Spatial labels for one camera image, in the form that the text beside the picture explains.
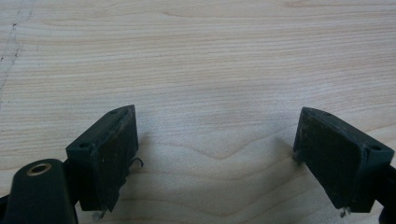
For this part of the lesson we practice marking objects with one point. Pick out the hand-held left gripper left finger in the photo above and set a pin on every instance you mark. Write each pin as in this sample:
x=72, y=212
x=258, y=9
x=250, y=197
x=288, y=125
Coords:
x=102, y=155

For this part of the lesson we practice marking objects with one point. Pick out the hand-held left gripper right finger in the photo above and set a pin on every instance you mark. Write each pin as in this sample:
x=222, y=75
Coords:
x=339, y=155

